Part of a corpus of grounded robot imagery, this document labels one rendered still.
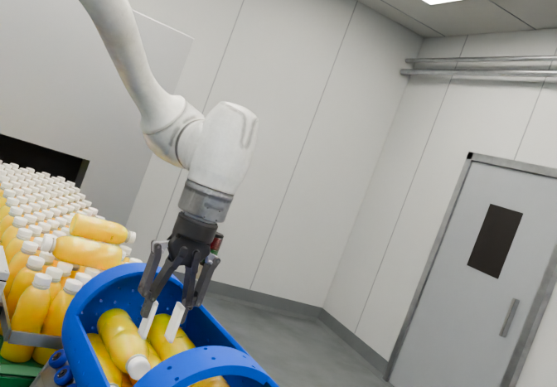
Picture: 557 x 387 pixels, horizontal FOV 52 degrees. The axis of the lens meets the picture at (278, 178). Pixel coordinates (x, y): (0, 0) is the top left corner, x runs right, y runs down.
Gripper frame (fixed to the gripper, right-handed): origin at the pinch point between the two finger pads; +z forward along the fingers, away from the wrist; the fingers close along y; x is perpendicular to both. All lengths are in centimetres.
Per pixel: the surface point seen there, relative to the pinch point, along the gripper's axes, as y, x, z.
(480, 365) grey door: 349, 170, 58
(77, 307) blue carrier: -9.2, 19.5, 7.1
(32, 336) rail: -10.7, 37.9, 22.7
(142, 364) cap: -0.8, -0.5, 8.2
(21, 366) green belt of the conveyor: -10.8, 37.6, 29.9
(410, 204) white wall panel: 370, 320, -40
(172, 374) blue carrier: -4.9, -19.9, 0.2
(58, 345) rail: -4.4, 37.9, 23.9
